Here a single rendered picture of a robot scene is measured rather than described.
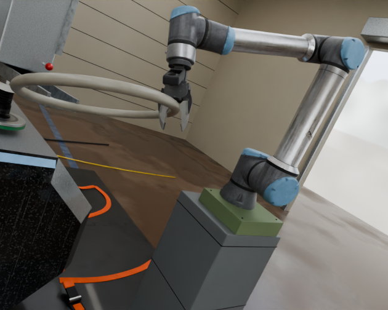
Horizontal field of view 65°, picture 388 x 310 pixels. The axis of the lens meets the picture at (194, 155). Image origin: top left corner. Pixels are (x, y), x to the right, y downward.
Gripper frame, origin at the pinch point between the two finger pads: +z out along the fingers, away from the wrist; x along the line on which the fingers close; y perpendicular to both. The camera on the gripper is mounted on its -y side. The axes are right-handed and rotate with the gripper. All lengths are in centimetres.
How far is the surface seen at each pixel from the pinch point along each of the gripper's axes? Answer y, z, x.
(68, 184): 42, 26, 53
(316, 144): 462, -46, -171
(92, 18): 476, -258, 271
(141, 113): 20.2, -6.2, 15.9
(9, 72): 20, -18, 71
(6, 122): 31, 1, 78
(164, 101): -10.1, -5.2, 1.1
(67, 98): 17.8, -9.4, 44.4
